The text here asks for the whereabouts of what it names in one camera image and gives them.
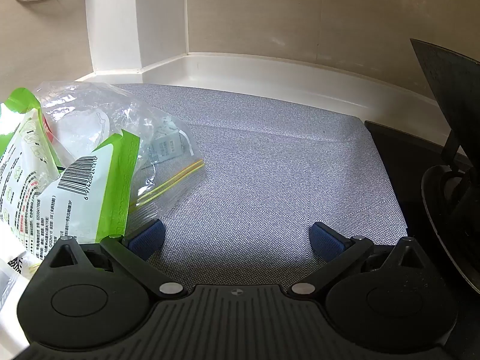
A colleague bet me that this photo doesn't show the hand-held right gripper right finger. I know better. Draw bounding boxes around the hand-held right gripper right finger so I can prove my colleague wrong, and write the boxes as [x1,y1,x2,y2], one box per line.
[289,221,443,301]

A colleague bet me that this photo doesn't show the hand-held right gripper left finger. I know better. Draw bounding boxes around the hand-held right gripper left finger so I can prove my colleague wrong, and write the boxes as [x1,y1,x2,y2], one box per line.
[32,219,188,301]

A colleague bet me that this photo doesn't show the green and white packet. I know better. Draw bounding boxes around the green and white packet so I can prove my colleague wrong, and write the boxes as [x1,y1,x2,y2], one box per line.
[0,87,141,271]

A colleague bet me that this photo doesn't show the clear zip bag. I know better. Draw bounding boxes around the clear zip bag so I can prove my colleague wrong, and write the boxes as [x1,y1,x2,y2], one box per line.
[32,82,205,229]

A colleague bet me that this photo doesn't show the grey mat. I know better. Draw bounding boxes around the grey mat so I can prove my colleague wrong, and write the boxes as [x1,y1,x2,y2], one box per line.
[112,83,407,271]

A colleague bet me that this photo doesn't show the black stove top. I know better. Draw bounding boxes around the black stove top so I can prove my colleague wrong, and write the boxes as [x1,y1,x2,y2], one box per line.
[364,120,480,241]

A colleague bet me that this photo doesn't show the black pan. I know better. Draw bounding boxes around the black pan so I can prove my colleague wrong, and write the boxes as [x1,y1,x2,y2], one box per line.
[421,163,480,295]

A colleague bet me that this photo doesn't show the white printed cloth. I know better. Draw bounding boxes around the white printed cloth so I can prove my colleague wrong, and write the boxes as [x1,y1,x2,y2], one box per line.
[0,229,46,353]

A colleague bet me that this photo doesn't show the dark pot lid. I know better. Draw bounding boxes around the dark pot lid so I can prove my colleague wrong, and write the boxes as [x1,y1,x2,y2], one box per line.
[410,38,480,173]

